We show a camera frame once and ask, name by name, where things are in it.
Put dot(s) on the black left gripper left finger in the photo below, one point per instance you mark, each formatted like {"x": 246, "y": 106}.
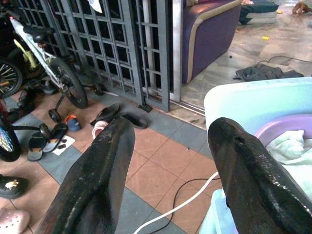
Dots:
{"x": 97, "y": 175}

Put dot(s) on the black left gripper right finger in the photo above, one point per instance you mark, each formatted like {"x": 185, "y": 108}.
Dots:
{"x": 248, "y": 175}

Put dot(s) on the white washing machine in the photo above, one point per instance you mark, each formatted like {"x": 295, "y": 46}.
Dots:
{"x": 256, "y": 102}

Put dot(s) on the white floor paper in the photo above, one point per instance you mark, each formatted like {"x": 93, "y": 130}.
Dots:
{"x": 64, "y": 145}

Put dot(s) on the pink slipper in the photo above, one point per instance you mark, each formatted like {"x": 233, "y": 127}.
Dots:
{"x": 98, "y": 128}

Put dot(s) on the pale green cloth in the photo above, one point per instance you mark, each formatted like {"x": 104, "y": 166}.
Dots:
{"x": 292, "y": 151}

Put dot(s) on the light blue plastic tub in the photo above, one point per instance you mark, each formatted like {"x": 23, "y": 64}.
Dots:
{"x": 217, "y": 214}

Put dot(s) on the blue and orange shoe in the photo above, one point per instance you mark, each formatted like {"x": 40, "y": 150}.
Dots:
{"x": 72, "y": 123}

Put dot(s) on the purple plastic basin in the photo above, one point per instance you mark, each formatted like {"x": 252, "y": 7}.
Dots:
{"x": 280, "y": 126}

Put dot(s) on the black flip-flop sandal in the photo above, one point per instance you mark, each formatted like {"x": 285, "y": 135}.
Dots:
{"x": 136, "y": 120}
{"x": 107, "y": 114}

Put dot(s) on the black clog with charm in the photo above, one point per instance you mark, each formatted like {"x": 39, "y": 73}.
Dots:
{"x": 12, "y": 186}

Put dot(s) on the pink clog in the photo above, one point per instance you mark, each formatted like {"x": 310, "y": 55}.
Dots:
{"x": 12, "y": 220}

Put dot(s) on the dark cloth on floor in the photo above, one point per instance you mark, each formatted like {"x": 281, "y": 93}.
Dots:
{"x": 265, "y": 72}

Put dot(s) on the white children's bicycle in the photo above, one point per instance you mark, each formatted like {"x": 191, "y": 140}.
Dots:
{"x": 48, "y": 58}

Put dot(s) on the grey metal grille gate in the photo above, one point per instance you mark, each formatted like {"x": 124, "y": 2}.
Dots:
{"x": 109, "y": 44}

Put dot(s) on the bicycle with colourful spokes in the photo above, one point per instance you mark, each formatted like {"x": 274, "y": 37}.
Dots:
{"x": 8, "y": 75}

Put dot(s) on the yellow toy piece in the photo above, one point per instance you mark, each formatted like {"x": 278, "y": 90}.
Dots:
{"x": 265, "y": 38}

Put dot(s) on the purple sofa with beige trim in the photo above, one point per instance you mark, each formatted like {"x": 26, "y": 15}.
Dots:
{"x": 207, "y": 36}

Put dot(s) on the dark mattress with white edge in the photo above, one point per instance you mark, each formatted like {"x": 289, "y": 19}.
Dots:
{"x": 259, "y": 11}

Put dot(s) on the brown toy animal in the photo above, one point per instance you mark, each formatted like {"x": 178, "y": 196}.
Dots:
{"x": 302, "y": 7}

